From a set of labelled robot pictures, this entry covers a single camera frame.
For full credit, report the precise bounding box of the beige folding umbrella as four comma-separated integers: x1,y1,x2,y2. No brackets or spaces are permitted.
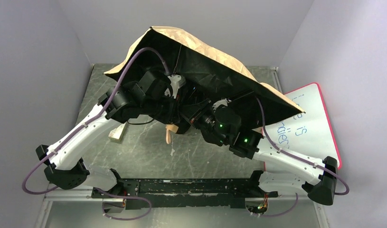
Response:
105,26,303,131

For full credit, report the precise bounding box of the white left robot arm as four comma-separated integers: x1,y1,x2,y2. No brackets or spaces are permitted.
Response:
37,71,187,190

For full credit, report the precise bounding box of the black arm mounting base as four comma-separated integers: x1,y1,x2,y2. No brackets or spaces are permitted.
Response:
92,178,278,210

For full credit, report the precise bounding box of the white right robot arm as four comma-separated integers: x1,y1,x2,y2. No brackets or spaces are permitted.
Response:
179,99,338,206

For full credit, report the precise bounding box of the small white paper box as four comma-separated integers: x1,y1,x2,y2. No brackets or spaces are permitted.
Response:
108,123,128,144

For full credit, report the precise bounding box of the pink-framed whiteboard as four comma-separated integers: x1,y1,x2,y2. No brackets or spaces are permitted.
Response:
266,83,342,169

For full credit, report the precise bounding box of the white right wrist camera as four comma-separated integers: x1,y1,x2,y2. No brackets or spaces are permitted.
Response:
212,98,232,112

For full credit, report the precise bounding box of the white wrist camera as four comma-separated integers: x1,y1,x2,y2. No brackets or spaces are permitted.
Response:
212,98,232,112
168,75,186,90

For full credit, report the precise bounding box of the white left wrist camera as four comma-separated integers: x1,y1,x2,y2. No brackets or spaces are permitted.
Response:
168,75,186,90

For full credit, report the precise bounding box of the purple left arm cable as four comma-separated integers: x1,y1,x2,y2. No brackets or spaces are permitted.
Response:
21,47,172,196

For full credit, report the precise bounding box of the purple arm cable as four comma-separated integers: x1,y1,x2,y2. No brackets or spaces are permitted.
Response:
250,96,350,219
21,47,172,196

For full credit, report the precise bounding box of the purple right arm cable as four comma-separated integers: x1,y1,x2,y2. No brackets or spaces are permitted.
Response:
250,96,350,219

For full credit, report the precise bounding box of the aluminium frame rail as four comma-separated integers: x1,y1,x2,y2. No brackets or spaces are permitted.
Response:
44,186,123,203

